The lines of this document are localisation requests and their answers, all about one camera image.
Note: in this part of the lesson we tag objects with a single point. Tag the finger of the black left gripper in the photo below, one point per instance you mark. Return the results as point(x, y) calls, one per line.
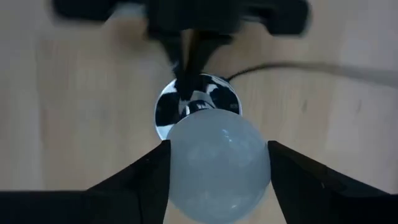
point(205, 53)
point(174, 46)

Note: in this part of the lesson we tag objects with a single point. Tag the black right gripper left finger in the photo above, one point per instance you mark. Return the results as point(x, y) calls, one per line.
point(124, 199)

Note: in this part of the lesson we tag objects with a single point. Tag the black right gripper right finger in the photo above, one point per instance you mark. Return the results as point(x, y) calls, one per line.
point(317, 199)

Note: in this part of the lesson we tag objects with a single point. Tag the chrome lamp socket base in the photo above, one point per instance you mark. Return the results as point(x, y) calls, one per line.
point(166, 109)

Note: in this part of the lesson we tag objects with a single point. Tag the white lightbulb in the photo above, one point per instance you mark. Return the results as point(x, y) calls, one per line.
point(217, 168)

